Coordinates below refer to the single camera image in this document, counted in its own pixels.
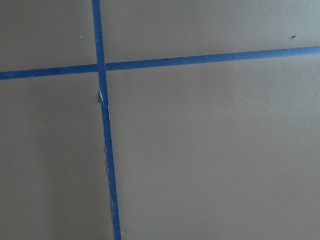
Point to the brown paper table cover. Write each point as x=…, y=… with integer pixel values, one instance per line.
x=159, y=119

